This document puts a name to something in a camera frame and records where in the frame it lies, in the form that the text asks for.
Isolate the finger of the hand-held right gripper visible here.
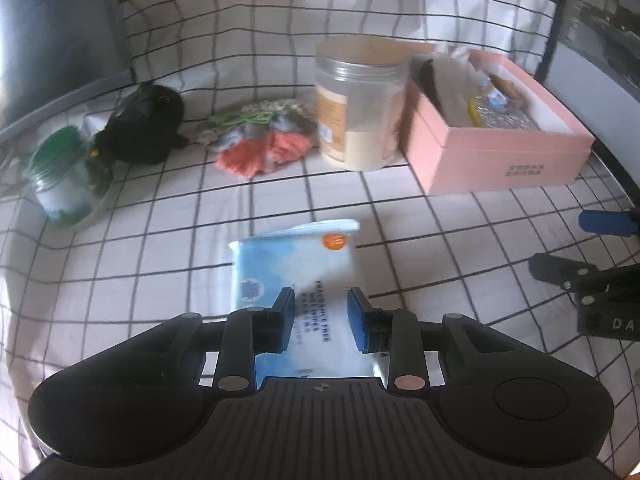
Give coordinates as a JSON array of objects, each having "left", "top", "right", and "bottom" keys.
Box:
[
  {"left": 578, "top": 209, "right": 640, "bottom": 237},
  {"left": 529, "top": 252, "right": 601, "bottom": 293}
]

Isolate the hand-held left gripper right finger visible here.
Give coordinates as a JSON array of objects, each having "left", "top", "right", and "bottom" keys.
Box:
[{"left": 346, "top": 287, "right": 501, "bottom": 392}]

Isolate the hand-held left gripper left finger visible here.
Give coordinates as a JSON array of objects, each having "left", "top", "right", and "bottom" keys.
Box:
[{"left": 165, "top": 287, "right": 297, "bottom": 392}]

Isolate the blue wet wipes pack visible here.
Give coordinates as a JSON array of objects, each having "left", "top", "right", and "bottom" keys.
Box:
[{"left": 228, "top": 218, "right": 386, "bottom": 380}]

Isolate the pink cardboard box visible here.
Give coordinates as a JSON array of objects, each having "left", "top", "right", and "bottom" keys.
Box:
[{"left": 397, "top": 42, "right": 597, "bottom": 195}]

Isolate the yellow glitter sponge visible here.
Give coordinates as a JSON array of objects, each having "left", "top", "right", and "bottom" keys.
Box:
[{"left": 467, "top": 95, "right": 538, "bottom": 131}]

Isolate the white glove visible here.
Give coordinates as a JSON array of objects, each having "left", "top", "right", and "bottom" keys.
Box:
[{"left": 432, "top": 45, "right": 482, "bottom": 126}]

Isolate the white checked tablecloth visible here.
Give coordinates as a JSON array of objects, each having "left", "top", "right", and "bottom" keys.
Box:
[{"left": 0, "top": 0, "right": 640, "bottom": 480}]

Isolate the colourful crocheted cloth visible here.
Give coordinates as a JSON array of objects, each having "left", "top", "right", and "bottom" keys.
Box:
[{"left": 195, "top": 97, "right": 321, "bottom": 180}]

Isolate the large clear powder jar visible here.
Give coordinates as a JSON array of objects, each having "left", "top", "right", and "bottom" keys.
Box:
[{"left": 314, "top": 36, "right": 412, "bottom": 172}]

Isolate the black plush toy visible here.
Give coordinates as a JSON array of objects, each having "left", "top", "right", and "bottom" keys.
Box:
[{"left": 90, "top": 82, "right": 190, "bottom": 166}]

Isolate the green lid glass jar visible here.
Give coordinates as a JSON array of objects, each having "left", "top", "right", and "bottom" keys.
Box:
[{"left": 27, "top": 127, "right": 113, "bottom": 228}]

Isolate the black computer monitor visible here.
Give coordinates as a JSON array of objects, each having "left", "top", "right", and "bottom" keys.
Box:
[{"left": 0, "top": 0, "right": 136, "bottom": 133}]

